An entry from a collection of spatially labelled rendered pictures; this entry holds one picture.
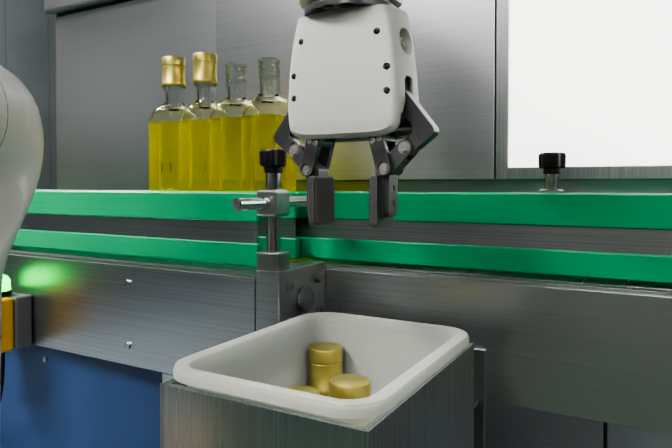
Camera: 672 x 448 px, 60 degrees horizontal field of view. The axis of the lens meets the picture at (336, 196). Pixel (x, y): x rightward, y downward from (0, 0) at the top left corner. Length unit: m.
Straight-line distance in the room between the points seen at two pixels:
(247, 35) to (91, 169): 0.47
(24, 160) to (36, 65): 2.80
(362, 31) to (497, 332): 0.33
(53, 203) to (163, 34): 0.43
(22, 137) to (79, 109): 0.76
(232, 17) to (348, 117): 0.60
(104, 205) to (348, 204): 0.32
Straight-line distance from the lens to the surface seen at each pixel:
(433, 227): 0.64
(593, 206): 0.60
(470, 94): 0.80
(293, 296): 0.63
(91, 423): 0.88
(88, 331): 0.82
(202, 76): 0.86
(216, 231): 0.67
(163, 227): 0.73
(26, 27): 3.42
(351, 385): 0.49
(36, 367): 0.96
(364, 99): 0.45
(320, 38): 0.47
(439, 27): 0.83
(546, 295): 0.60
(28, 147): 0.57
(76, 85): 1.34
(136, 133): 1.19
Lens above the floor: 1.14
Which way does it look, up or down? 1 degrees down
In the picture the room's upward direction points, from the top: straight up
